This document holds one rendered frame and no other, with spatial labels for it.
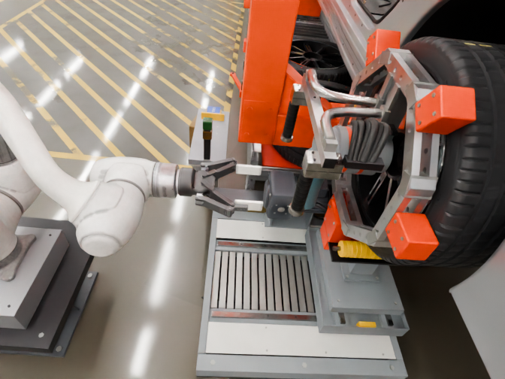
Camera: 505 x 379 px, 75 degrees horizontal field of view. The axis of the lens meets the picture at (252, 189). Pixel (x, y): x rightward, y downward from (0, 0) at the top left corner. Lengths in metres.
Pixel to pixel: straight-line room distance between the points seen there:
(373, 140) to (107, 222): 0.59
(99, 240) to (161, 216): 1.20
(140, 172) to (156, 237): 1.00
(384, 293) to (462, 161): 0.85
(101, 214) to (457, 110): 0.73
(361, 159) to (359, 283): 0.82
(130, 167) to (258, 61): 0.70
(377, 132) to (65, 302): 1.13
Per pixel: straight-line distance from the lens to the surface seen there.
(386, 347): 1.61
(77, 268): 1.41
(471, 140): 0.82
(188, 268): 1.68
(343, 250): 1.18
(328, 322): 1.47
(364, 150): 0.79
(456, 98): 0.78
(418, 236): 0.83
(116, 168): 0.84
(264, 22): 1.28
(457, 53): 0.94
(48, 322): 1.33
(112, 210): 0.72
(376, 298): 1.51
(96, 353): 1.57
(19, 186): 1.31
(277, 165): 1.81
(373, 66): 1.09
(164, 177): 0.83
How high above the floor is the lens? 1.43
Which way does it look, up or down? 45 degrees down
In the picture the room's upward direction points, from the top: 9 degrees clockwise
